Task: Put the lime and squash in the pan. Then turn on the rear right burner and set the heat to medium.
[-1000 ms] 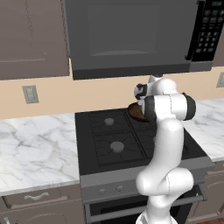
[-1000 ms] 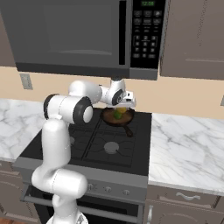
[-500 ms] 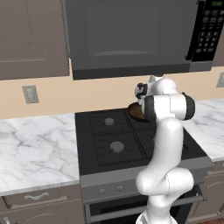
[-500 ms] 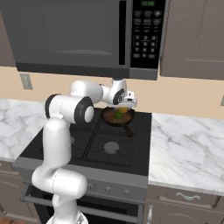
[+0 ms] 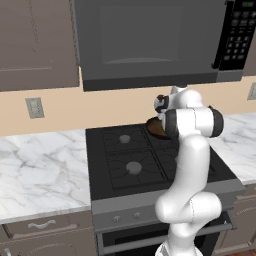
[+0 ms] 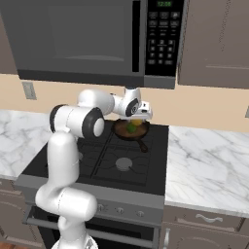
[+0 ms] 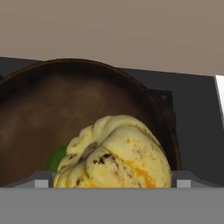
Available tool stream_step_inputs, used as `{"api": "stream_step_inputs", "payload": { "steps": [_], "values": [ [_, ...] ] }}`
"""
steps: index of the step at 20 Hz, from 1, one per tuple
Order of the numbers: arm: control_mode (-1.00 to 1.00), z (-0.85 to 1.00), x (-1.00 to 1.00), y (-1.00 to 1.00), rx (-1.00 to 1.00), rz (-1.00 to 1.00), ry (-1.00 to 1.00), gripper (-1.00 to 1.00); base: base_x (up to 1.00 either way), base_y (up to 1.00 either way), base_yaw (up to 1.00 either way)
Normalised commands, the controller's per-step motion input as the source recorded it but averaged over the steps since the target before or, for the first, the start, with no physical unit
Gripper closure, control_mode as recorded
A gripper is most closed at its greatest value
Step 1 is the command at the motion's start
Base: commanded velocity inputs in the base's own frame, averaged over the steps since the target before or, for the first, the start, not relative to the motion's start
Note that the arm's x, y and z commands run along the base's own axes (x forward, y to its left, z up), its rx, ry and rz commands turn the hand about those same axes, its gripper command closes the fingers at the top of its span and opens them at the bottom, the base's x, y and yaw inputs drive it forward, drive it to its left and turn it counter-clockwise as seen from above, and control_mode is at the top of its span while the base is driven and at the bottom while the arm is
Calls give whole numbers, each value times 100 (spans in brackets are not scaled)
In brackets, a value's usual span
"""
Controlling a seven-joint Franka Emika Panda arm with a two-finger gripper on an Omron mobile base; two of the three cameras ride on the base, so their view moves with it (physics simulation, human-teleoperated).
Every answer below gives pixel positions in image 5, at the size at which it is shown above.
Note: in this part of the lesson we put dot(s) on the dark grey microwave oven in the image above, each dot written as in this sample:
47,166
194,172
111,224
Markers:
150,40

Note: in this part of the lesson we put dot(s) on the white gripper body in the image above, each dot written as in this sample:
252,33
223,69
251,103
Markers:
161,116

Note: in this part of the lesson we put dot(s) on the brown base cupboard run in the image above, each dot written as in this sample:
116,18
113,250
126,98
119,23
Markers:
241,223

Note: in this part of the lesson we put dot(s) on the grey wall outlet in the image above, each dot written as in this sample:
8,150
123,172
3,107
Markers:
252,91
35,107

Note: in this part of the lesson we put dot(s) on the grey stove knob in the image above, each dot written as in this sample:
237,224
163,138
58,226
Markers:
136,216
116,219

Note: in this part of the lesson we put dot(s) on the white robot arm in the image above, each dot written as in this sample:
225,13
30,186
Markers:
191,156

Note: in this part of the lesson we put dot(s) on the grey oven front panel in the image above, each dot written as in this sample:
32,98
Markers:
133,206

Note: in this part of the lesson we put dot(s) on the brown wall cupboard door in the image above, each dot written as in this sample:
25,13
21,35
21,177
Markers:
36,43

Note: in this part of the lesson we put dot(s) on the black oven door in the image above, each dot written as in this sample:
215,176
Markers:
133,238

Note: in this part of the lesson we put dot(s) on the black gas hob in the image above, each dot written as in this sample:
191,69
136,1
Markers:
133,160

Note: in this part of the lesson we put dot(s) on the brown drawer front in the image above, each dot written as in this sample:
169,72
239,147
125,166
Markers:
66,225

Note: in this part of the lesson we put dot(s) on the brown base cupboard door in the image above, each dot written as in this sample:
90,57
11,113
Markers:
50,245

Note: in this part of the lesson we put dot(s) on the brown round pan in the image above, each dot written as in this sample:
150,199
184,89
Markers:
156,128

